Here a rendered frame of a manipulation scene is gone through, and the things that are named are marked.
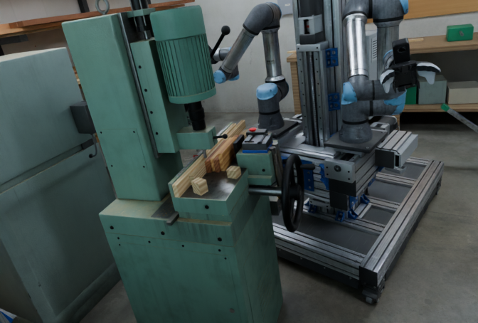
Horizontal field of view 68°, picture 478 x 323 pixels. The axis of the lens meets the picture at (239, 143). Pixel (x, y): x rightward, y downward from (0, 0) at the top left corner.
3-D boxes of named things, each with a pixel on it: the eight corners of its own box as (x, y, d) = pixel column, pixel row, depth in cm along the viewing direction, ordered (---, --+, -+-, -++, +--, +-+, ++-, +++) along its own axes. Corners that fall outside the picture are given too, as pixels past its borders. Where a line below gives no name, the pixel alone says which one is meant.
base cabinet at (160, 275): (260, 383, 149) (235, 248, 122) (146, 353, 170) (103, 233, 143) (284, 299, 187) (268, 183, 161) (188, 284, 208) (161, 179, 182)
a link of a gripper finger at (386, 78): (384, 98, 103) (400, 87, 108) (381, 79, 101) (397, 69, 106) (375, 98, 105) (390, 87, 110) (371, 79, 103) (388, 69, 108)
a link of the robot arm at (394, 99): (373, 101, 137) (373, 73, 133) (404, 99, 134) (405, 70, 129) (374, 107, 130) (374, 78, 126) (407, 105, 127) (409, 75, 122)
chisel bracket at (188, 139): (211, 153, 133) (208, 132, 129) (179, 153, 138) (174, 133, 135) (219, 145, 139) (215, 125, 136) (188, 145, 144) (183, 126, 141)
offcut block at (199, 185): (200, 188, 127) (198, 176, 125) (208, 191, 124) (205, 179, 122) (193, 192, 124) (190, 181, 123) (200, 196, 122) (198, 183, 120)
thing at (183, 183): (179, 198, 122) (176, 185, 121) (174, 197, 123) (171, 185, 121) (237, 132, 174) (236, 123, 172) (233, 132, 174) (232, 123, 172)
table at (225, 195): (255, 218, 115) (252, 203, 112) (174, 212, 126) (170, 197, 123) (292, 143, 166) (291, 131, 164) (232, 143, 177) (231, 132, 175)
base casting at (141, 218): (233, 247, 123) (230, 226, 119) (103, 233, 144) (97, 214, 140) (267, 183, 161) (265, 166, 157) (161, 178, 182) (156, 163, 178)
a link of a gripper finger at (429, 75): (449, 84, 99) (422, 81, 107) (447, 63, 97) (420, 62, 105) (440, 87, 98) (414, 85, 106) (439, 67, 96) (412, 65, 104)
